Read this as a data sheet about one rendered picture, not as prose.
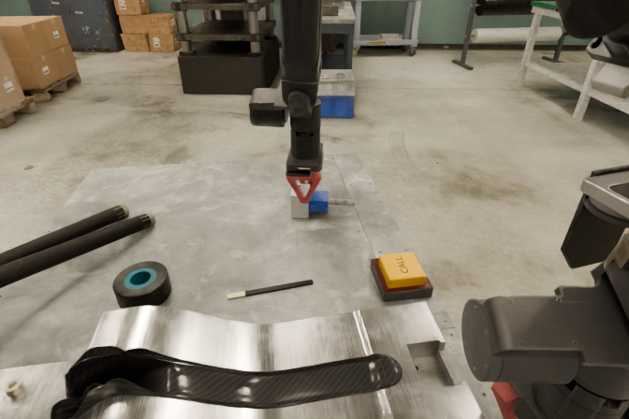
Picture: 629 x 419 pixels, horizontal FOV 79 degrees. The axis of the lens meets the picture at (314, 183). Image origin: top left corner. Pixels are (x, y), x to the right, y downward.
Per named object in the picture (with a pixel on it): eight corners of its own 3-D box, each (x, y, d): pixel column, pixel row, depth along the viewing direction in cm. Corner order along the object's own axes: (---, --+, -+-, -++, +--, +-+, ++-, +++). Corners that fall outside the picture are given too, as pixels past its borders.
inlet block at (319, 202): (354, 207, 83) (355, 185, 81) (354, 220, 79) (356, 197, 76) (294, 204, 84) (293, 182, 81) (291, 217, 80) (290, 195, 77)
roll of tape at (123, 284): (111, 291, 62) (106, 274, 60) (161, 269, 66) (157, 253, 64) (125, 323, 56) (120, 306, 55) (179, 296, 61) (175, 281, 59)
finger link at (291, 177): (285, 208, 76) (285, 166, 71) (290, 189, 82) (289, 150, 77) (320, 209, 75) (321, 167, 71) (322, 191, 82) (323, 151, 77)
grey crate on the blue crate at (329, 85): (353, 84, 380) (354, 69, 373) (354, 97, 345) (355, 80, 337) (291, 83, 383) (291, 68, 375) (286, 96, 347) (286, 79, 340)
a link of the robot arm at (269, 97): (308, 97, 60) (314, 60, 65) (237, 93, 61) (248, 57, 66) (312, 143, 70) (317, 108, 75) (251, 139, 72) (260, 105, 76)
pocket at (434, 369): (439, 360, 45) (445, 339, 43) (460, 404, 41) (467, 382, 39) (402, 365, 45) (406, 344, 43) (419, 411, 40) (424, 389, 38)
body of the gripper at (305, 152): (285, 173, 71) (285, 137, 68) (292, 150, 80) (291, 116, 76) (320, 174, 71) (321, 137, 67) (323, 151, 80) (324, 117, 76)
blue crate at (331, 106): (351, 105, 391) (353, 83, 380) (353, 119, 355) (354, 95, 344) (292, 104, 394) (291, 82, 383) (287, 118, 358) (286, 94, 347)
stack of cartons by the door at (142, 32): (182, 48, 649) (173, -7, 608) (175, 52, 621) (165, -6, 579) (133, 48, 653) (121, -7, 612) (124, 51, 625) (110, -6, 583)
